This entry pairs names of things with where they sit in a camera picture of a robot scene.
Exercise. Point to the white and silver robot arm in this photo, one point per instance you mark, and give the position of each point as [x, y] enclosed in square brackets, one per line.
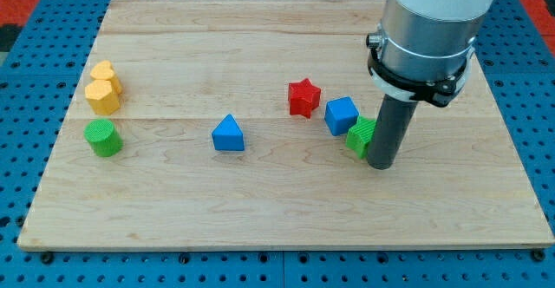
[422, 49]

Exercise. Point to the red star block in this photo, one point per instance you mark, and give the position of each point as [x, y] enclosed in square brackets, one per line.
[303, 98]

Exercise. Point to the green star block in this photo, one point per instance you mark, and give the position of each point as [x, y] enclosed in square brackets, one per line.
[360, 135]

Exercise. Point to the blue triangle block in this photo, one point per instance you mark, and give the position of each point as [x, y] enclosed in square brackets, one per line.
[228, 136]

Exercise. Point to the blue cube block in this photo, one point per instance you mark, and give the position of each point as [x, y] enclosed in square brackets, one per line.
[340, 115]

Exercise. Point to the light wooden board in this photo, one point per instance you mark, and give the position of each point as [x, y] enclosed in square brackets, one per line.
[184, 65]

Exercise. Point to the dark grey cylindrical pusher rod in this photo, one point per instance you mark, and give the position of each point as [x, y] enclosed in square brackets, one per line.
[391, 126]

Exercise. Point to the green cylinder block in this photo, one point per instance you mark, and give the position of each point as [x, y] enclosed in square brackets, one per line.
[102, 136]

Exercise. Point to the yellow hexagon block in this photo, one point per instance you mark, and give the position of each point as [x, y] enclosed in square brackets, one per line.
[102, 97]

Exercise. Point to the yellow heart block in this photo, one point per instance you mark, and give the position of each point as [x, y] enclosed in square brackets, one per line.
[104, 70]

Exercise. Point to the blue perforated metal base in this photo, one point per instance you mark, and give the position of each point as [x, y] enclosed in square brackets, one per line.
[38, 79]

